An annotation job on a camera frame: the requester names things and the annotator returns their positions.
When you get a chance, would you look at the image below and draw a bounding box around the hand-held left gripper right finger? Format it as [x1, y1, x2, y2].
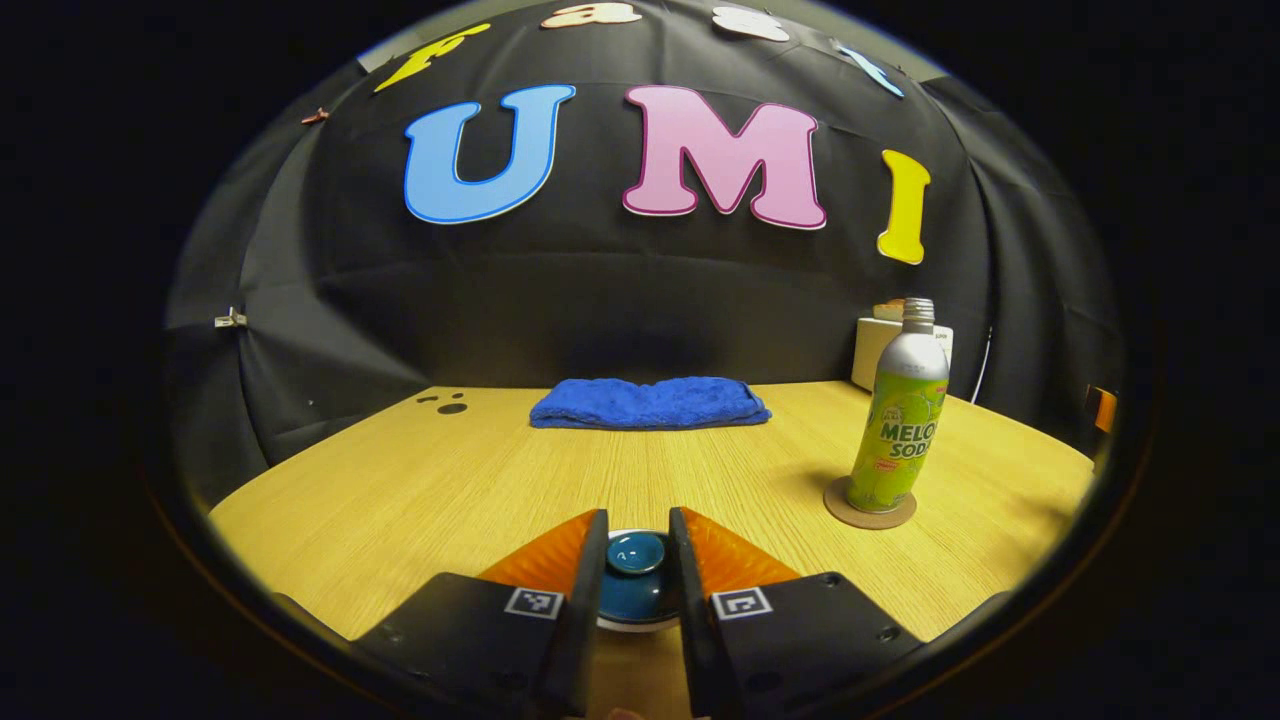
[668, 506, 926, 719]

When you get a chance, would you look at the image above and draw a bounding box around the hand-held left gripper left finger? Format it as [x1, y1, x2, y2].
[350, 508, 611, 719]

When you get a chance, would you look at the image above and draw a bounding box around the round cork coaster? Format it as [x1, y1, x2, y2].
[824, 475, 918, 531]

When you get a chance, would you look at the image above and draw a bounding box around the silver green water bottle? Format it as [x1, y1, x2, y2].
[846, 297, 951, 514]

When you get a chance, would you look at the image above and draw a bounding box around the blue folded towel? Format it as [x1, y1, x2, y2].
[529, 376, 773, 431]

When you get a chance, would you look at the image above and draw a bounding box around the white toaster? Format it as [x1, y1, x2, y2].
[851, 300, 955, 393]

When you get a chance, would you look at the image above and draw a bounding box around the black backdrop cloth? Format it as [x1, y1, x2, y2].
[160, 0, 1126, 501]

